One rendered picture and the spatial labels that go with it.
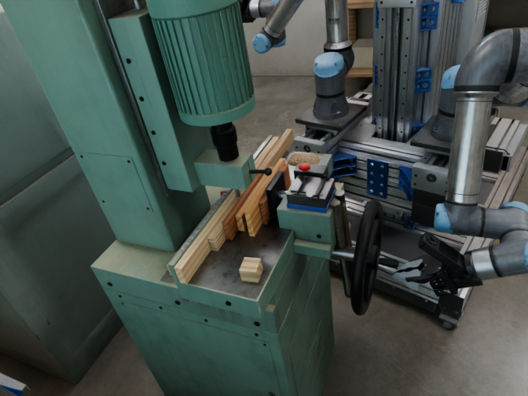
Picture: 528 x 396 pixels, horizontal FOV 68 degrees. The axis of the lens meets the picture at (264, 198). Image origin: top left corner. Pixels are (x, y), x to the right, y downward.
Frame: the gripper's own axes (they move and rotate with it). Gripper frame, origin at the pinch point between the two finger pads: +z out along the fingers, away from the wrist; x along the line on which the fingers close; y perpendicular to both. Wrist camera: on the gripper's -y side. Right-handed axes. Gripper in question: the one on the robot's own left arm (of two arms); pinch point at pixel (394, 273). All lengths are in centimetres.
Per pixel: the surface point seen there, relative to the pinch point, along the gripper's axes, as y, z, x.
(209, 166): -53, 21, -9
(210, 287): -34, 21, -32
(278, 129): -1, 142, 207
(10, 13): -103, 30, -17
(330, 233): -24.4, 2.4, -9.6
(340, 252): -16.4, 5.3, -7.0
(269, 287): -26.4, 12.1, -26.7
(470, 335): 75, 11, 39
